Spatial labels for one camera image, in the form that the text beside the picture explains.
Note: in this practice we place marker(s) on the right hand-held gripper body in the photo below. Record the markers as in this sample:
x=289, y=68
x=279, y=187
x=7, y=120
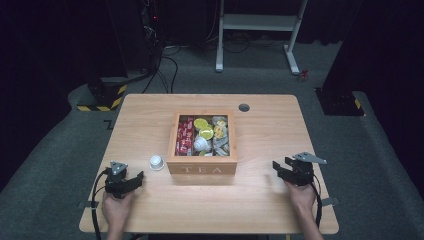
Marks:
x=303, y=170

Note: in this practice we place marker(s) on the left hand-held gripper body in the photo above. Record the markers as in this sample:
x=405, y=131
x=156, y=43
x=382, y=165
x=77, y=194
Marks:
x=115, y=180

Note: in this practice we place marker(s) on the white coffee capsule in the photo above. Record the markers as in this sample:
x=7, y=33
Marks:
x=201, y=143
x=156, y=162

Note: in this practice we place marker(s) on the wooden tea box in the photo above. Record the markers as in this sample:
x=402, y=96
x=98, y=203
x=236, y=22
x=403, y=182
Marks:
x=202, y=165

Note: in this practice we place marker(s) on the person's right hand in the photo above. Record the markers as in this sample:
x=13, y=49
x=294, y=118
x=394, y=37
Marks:
x=301, y=196

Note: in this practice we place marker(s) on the person's left hand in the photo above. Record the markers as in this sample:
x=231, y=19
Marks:
x=116, y=210

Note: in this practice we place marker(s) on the grey tape strip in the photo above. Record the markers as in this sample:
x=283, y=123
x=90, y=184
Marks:
x=330, y=201

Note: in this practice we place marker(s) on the row of red packets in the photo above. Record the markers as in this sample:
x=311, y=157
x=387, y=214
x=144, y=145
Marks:
x=184, y=136

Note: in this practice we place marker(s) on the pile of grey tea bags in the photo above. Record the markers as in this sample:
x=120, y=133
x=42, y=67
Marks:
x=220, y=136

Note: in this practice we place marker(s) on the grey table grommet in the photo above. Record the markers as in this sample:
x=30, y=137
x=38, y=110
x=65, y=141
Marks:
x=244, y=107

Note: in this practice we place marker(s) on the yellow lid capsule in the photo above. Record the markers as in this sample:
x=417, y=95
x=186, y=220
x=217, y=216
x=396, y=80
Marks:
x=206, y=133
x=202, y=153
x=201, y=124

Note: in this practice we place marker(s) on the black stand base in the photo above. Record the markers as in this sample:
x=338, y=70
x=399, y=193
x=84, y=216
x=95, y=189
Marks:
x=338, y=101

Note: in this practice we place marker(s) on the black yellow striped base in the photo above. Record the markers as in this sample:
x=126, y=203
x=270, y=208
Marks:
x=106, y=96

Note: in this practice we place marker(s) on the small red floor object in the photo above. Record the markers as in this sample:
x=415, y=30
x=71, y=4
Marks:
x=302, y=75

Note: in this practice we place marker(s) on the dark equipment rack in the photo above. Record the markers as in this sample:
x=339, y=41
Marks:
x=150, y=33

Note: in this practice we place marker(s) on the white metal stand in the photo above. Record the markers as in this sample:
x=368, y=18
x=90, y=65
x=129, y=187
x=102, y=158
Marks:
x=258, y=22

